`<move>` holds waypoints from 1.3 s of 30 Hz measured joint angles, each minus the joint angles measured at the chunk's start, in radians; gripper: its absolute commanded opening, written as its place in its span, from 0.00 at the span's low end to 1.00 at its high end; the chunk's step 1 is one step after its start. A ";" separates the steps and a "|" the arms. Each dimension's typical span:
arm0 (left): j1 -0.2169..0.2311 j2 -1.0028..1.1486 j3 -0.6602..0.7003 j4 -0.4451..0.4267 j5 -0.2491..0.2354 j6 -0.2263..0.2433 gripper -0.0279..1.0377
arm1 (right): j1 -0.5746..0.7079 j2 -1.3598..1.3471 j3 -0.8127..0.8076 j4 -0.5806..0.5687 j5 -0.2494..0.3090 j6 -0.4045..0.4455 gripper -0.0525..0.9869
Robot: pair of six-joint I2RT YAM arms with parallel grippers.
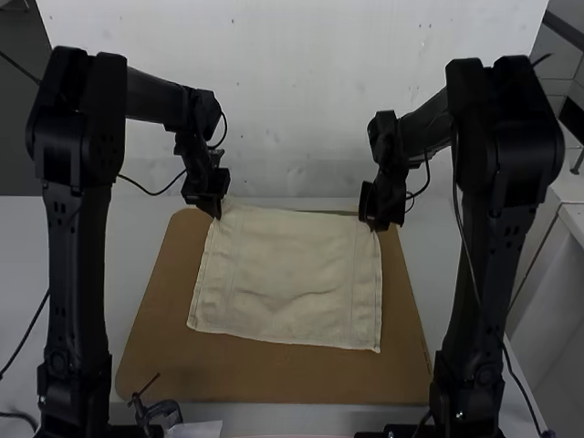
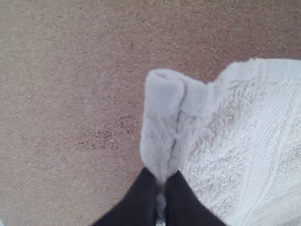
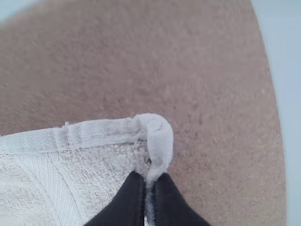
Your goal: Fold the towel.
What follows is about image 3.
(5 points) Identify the pale towel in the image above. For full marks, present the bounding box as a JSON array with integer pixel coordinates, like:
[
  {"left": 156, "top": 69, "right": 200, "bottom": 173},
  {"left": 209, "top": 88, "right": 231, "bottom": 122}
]
[{"left": 0, "top": 113, "right": 175, "bottom": 226}]

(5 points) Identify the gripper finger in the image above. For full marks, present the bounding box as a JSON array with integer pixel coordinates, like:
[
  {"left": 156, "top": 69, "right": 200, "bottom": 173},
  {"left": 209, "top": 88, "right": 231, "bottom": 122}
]
[
  {"left": 153, "top": 172, "right": 212, "bottom": 226},
  {"left": 83, "top": 171, "right": 146, "bottom": 226}
]

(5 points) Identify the cork mat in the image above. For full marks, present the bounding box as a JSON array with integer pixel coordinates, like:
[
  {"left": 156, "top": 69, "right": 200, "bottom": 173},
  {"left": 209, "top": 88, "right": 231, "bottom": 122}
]
[{"left": 0, "top": 0, "right": 288, "bottom": 226}]

